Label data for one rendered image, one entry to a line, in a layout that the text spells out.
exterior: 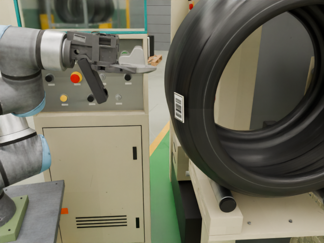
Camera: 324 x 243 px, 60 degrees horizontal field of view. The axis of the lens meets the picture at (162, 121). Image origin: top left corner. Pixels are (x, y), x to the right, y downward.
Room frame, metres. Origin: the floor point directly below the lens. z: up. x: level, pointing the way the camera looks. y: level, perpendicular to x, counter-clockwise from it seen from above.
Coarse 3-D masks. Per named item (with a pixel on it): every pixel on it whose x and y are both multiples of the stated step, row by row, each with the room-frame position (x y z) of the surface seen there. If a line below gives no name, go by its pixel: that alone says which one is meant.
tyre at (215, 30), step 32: (224, 0) 0.61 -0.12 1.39; (256, 0) 0.58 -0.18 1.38; (288, 0) 0.58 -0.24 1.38; (320, 0) 0.58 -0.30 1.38; (192, 32) 0.62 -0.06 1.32; (224, 32) 0.58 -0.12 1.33; (320, 32) 0.87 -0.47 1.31; (192, 64) 0.59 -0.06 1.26; (224, 64) 0.57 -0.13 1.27; (320, 64) 0.88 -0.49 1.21; (192, 96) 0.58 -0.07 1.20; (320, 96) 0.87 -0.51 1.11; (192, 128) 0.58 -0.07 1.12; (224, 128) 0.87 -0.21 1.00; (288, 128) 0.87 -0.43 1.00; (320, 128) 0.83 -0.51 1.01; (192, 160) 0.61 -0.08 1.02; (224, 160) 0.57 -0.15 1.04; (256, 160) 0.81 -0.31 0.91; (288, 160) 0.78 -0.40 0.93; (320, 160) 0.72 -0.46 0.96; (256, 192) 0.59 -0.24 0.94; (288, 192) 0.59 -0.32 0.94
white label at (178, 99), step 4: (176, 96) 0.59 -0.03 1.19; (180, 96) 0.58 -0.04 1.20; (176, 100) 0.59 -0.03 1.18; (180, 100) 0.58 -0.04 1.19; (176, 104) 0.59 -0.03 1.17; (180, 104) 0.58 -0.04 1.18; (176, 108) 0.59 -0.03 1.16; (180, 108) 0.58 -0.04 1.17; (176, 112) 0.59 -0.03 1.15; (180, 112) 0.58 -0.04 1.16; (176, 116) 0.60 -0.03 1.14; (180, 116) 0.58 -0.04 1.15; (180, 120) 0.58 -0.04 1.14
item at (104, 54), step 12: (72, 36) 0.66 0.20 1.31; (84, 36) 0.66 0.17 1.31; (96, 36) 0.64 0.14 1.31; (108, 36) 0.67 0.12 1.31; (72, 48) 0.66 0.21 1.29; (84, 48) 0.66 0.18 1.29; (96, 48) 0.64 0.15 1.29; (108, 48) 0.66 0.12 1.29; (72, 60) 0.67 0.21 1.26; (96, 60) 0.64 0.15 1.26; (108, 60) 0.66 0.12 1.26; (108, 72) 0.64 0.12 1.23
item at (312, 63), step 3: (312, 57) 1.10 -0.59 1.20; (312, 60) 1.10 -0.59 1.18; (312, 63) 1.10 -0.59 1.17; (312, 66) 1.10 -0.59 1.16; (309, 69) 1.11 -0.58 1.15; (312, 69) 1.10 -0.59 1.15; (309, 72) 1.11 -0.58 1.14; (312, 72) 1.09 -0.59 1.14; (309, 75) 1.10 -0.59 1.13; (309, 78) 1.10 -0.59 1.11; (309, 81) 1.10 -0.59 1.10; (306, 84) 1.11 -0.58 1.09; (309, 84) 1.10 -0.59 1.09; (306, 87) 1.11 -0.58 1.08; (306, 90) 1.10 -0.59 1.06
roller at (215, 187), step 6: (210, 180) 0.70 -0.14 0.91; (216, 186) 0.65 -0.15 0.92; (222, 186) 0.64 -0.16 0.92; (216, 192) 0.63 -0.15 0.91; (222, 192) 0.62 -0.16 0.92; (228, 192) 0.62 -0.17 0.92; (216, 198) 0.62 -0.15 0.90; (222, 198) 0.60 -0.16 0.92; (228, 198) 0.59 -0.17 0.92; (222, 204) 0.59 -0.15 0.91; (228, 204) 0.59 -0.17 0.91; (234, 204) 0.59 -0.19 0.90; (222, 210) 0.59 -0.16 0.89; (228, 210) 0.59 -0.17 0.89
